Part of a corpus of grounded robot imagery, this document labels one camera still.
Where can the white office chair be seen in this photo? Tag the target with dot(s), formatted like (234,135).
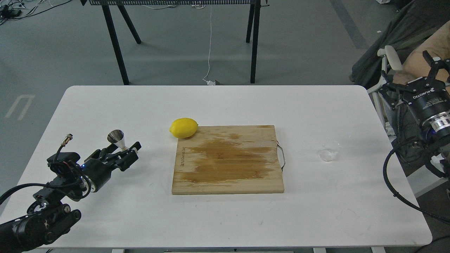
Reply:
(389,61)

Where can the wooden cutting board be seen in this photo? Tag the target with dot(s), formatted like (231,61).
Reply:
(228,159)

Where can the seated person tan shirt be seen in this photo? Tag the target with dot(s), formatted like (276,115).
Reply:
(416,67)

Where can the black metal frame table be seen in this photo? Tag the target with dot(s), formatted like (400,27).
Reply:
(177,32)

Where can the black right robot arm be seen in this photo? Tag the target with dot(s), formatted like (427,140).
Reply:
(430,149)

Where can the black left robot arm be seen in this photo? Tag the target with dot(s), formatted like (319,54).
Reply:
(47,218)

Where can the yellow lemon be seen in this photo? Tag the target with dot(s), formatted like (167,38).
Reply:
(183,127)

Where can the small clear glass cup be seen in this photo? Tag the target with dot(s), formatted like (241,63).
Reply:
(330,150)

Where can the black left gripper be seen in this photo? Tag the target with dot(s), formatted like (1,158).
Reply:
(98,166)

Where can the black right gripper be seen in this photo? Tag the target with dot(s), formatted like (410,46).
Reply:
(426,97)

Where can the steel double jigger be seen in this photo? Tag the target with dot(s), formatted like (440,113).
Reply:
(117,138)

